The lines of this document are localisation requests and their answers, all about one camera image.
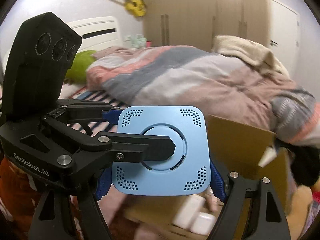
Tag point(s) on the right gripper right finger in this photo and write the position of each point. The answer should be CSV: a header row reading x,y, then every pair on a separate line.
x,y
251,208

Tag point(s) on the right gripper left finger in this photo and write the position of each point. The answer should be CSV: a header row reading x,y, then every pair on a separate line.
x,y
61,216

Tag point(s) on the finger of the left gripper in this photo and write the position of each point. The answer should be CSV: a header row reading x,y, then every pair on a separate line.
x,y
137,148
71,111

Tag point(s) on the light blue square device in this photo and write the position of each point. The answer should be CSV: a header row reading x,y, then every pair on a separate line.
x,y
177,162

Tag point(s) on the striped pink maroon bed blanket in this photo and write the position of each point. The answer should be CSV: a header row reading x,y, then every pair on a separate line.
x,y
76,91

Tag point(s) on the green plush pillow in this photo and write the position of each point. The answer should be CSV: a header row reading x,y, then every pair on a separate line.
x,y
77,73

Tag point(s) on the black cloth item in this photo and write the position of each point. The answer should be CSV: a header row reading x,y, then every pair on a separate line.
x,y
305,163

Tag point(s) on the white bed headboard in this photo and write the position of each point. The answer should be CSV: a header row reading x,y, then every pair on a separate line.
x,y
47,41

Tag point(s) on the white plastic container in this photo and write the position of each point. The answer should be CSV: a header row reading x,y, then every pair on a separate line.
x,y
189,216

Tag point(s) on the brown cardboard box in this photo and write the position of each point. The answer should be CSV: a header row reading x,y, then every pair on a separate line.
x,y
239,148

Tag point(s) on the pink grey patchwork duvet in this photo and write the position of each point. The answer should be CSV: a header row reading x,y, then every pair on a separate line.
x,y
218,85

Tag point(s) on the yellow toy guitar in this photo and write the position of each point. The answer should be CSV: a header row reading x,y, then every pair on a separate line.
x,y
135,7

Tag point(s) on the beige wooden wardrobe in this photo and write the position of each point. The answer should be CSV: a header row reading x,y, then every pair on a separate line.
x,y
197,22

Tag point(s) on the beige fleece blanket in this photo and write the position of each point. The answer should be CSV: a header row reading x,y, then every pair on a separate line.
x,y
255,54

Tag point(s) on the white door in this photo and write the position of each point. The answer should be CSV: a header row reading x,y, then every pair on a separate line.
x,y
284,34

